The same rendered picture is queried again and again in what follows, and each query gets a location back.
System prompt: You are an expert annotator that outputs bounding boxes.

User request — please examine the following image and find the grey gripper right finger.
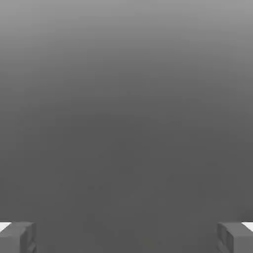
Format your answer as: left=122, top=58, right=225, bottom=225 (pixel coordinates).
left=216, top=221, right=253, bottom=253

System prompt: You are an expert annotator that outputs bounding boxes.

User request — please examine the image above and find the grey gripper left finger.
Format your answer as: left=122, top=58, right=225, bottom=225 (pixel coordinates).
left=0, top=221, right=38, bottom=253

